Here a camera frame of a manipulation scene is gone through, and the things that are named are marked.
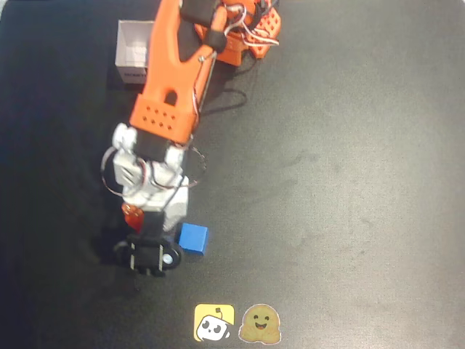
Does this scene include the blue cube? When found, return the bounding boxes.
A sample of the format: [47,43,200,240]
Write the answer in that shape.
[177,222,210,256]

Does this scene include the white cardboard box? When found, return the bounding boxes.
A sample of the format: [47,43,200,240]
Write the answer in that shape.
[115,20,155,90]

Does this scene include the yellow robot face sticker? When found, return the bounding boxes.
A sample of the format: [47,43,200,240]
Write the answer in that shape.
[193,303,236,343]

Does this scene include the hugging face emoji sticker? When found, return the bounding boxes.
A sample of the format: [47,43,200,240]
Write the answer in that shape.
[238,303,283,344]

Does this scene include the black desk mat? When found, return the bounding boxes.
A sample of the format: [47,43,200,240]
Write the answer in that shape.
[0,0,465,349]

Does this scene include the thin gripper wire loop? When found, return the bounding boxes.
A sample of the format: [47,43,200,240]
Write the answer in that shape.
[100,143,209,199]

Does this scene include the black gripper-mounted camera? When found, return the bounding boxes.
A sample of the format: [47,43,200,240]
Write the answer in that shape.
[113,210,184,280]

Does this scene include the black camera cable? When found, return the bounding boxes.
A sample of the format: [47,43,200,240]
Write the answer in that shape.
[195,50,248,121]

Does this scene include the white red servo wires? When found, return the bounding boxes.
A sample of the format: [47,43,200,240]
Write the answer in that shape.
[217,0,281,50]

